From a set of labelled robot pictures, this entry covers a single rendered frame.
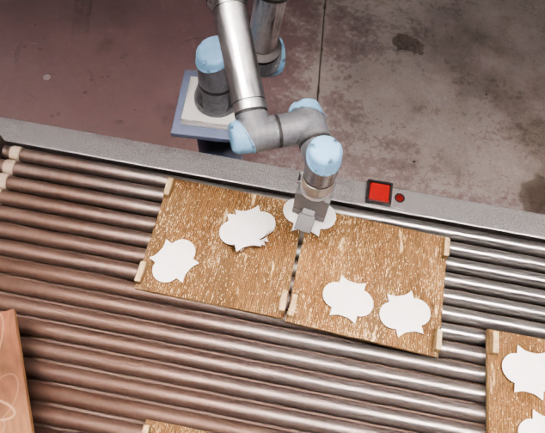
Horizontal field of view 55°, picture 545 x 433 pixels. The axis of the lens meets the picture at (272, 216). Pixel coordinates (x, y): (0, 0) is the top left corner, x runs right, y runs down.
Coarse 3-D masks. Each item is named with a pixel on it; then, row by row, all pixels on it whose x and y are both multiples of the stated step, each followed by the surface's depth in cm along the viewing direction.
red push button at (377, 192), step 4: (372, 184) 159; (376, 184) 159; (380, 184) 159; (372, 188) 158; (376, 188) 158; (380, 188) 158; (384, 188) 158; (388, 188) 158; (372, 192) 158; (376, 192) 158; (380, 192) 158; (384, 192) 158; (388, 192) 158; (372, 196) 157; (376, 196) 157; (380, 196) 157; (384, 196) 157; (388, 196) 157; (380, 200) 157; (384, 200) 157; (388, 200) 157
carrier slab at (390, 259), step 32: (352, 224) 152; (384, 224) 152; (320, 256) 147; (352, 256) 148; (384, 256) 148; (416, 256) 148; (320, 288) 143; (384, 288) 144; (416, 288) 144; (288, 320) 139; (320, 320) 139; (416, 352) 137
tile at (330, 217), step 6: (288, 204) 137; (288, 210) 136; (330, 210) 137; (288, 216) 136; (294, 216) 136; (330, 216) 136; (294, 222) 135; (318, 222) 135; (324, 222) 135; (330, 222) 136; (312, 228) 134; (318, 228) 135; (324, 228) 135; (318, 234) 134
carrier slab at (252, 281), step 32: (192, 192) 154; (224, 192) 154; (160, 224) 149; (192, 224) 149; (288, 224) 151; (224, 256) 146; (256, 256) 146; (288, 256) 147; (160, 288) 141; (192, 288) 141; (224, 288) 142; (256, 288) 142; (288, 288) 143
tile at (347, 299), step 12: (324, 288) 142; (336, 288) 142; (348, 288) 142; (360, 288) 143; (324, 300) 141; (336, 300) 141; (348, 300) 141; (360, 300) 141; (372, 300) 141; (336, 312) 139; (348, 312) 139; (360, 312) 140
